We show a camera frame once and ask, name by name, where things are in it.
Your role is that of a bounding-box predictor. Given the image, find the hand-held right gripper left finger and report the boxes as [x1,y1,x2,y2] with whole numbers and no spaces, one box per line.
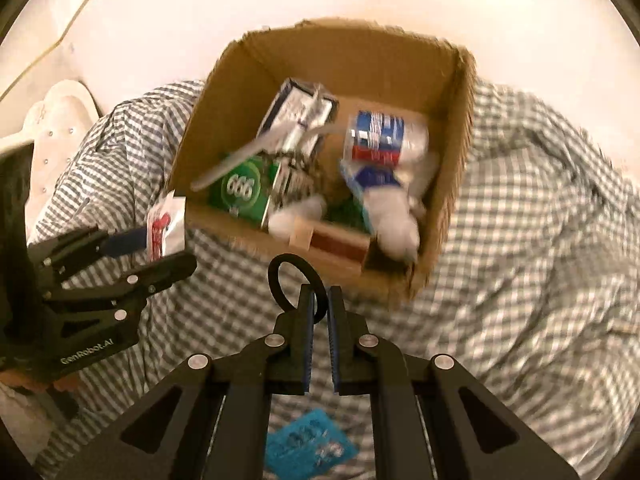
[55,284,317,480]

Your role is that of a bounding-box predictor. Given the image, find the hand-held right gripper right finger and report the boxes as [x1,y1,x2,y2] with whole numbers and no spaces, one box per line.
[327,285,581,480]

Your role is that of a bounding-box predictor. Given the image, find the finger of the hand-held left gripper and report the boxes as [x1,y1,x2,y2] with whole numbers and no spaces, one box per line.
[27,227,148,286]
[42,252,198,333]

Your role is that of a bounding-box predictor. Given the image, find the white and red sachet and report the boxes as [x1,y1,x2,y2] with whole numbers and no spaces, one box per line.
[146,190,187,263]

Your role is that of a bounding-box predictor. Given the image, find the black hair tie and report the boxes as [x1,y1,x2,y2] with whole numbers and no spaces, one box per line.
[267,254,326,322]

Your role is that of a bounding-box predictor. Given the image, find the white bear with blue star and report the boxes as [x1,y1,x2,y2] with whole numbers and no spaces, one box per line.
[367,192,422,258]

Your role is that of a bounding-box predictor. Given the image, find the blue and white tissue packet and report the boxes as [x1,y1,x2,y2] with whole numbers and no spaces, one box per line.
[340,159,401,231]

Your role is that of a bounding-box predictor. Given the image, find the brown cardboard box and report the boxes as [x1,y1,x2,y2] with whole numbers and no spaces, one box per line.
[165,19,478,311]

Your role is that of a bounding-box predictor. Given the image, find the person's left hand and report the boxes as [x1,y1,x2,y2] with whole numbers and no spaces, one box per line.
[0,370,81,394]

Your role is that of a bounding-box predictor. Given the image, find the teal packet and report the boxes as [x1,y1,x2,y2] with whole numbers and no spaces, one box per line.
[264,407,357,480]

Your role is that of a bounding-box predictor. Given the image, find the green card box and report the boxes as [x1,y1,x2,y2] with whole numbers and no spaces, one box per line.
[207,155,281,223]

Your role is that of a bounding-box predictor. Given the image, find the small wooden box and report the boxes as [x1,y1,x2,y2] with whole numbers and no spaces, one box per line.
[292,216,373,268]

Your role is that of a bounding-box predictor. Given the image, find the dark cloth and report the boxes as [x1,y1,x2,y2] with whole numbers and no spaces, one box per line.
[0,152,46,371]

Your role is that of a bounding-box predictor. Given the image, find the white sneaker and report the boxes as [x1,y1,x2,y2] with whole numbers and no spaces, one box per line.
[0,79,101,241]

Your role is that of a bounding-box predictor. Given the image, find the green foil wrapper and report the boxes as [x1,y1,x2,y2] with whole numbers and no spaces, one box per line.
[325,200,371,233]

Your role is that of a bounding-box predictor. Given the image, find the silver foil wrapper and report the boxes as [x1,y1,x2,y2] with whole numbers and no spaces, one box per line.
[272,157,331,208]

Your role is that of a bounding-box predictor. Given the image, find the black white carton box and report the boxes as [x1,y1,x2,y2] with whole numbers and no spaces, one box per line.
[257,79,341,161]

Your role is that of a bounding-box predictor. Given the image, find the plastic bottle with blue label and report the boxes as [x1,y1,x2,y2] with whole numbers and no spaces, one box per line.
[345,109,431,167]

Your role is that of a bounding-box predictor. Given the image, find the grey checked cloth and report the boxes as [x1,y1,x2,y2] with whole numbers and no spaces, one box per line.
[25,80,640,480]

